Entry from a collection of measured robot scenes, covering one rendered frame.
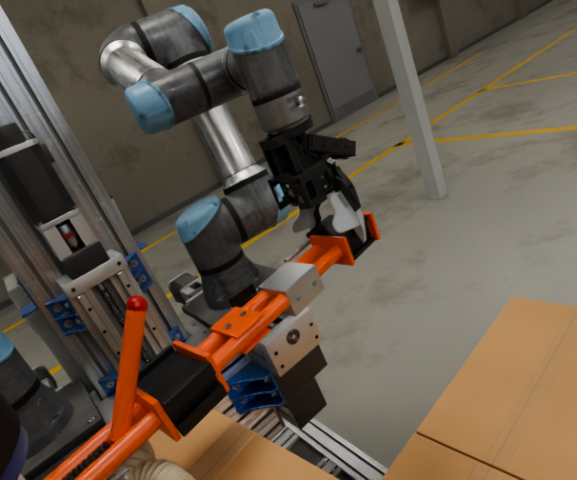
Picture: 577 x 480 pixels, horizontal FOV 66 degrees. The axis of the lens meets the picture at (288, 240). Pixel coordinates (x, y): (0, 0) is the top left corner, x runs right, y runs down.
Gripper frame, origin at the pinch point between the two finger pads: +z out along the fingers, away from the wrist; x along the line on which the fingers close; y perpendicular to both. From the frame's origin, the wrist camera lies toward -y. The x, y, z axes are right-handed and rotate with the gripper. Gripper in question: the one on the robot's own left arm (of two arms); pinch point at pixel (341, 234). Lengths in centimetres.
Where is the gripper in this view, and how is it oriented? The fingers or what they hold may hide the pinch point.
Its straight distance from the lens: 74.6
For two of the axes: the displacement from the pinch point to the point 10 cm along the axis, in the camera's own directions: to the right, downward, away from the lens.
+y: -6.4, 5.2, -5.7
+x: 6.8, 0.2, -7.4
